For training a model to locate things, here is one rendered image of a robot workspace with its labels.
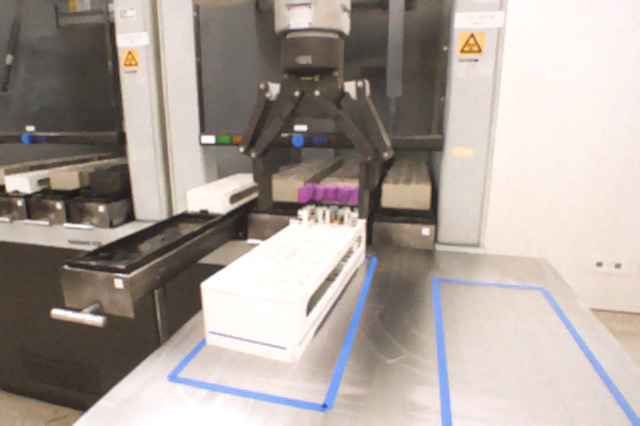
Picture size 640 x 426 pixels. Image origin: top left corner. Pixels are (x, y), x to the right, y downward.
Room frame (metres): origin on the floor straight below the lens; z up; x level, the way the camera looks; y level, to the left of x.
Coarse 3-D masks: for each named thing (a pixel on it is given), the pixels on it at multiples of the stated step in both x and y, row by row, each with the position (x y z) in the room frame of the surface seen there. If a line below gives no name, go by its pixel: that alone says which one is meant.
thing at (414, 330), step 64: (384, 256) 0.59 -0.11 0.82; (448, 256) 0.59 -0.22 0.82; (512, 256) 0.59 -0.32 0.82; (192, 320) 0.39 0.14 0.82; (384, 320) 0.39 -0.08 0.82; (448, 320) 0.39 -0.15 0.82; (512, 320) 0.39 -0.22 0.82; (576, 320) 0.38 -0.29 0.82; (128, 384) 0.28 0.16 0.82; (192, 384) 0.28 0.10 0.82; (256, 384) 0.28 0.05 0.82; (320, 384) 0.28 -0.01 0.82; (384, 384) 0.28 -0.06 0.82; (448, 384) 0.28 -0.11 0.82; (512, 384) 0.28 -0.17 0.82; (576, 384) 0.28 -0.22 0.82
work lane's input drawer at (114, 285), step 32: (160, 224) 0.81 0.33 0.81; (192, 224) 0.84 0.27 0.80; (224, 224) 0.85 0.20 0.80; (96, 256) 0.59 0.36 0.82; (128, 256) 0.63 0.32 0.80; (160, 256) 0.63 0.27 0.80; (192, 256) 0.71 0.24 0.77; (64, 288) 0.57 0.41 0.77; (96, 288) 0.56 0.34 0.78; (128, 288) 0.54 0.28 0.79; (96, 320) 0.51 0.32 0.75
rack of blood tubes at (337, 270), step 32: (320, 224) 0.56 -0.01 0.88; (256, 256) 0.44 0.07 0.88; (288, 256) 0.44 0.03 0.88; (320, 256) 0.43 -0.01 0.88; (352, 256) 0.52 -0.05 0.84; (224, 288) 0.34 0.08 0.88; (256, 288) 0.35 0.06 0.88; (288, 288) 0.34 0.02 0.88; (320, 288) 0.46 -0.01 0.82; (224, 320) 0.33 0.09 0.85; (256, 320) 0.32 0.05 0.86; (288, 320) 0.31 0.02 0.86; (320, 320) 0.38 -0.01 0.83; (256, 352) 0.32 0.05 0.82; (288, 352) 0.31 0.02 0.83
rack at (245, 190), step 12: (228, 180) 1.07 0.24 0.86; (240, 180) 1.07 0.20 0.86; (252, 180) 1.07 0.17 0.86; (192, 192) 0.90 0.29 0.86; (204, 192) 0.90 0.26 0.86; (216, 192) 0.89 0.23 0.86; (228, 192) 0.91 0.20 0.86; (240, 192) 1.09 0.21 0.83; (252, 192) 1.09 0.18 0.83; (192, 204) 0.90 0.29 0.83; (204, 204) 0.90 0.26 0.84; (216, 204) 0.89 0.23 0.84; (228, 204) 0.91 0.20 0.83; (240, 204) 0.97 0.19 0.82
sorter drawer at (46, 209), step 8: (56, 192) 1.11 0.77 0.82; (32, 200) 1.10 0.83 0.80; (40, 200) 1.09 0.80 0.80; (48, 200) 1.08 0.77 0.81; (56, 200) 1.08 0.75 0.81; (64, 200) 1.08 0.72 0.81; (72, 200) 1.10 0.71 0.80; (32, 208) 1.10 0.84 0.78; (40, 208) 1.09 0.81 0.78; (48, 208) 1.08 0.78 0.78; (56, 208) 1.07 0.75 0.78; (64, 208) 1.07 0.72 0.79; (32, 216) 1.10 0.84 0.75; (40, 216) 1.09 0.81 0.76; (48, 216) 1.08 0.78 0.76; (56, 216) 1.07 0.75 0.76; (64, 216) 1.07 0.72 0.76; (24, 224) 1.05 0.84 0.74; (32, 224) 1.04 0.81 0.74; (40, 224) 1.04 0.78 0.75; (48, 224) 1.03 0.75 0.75
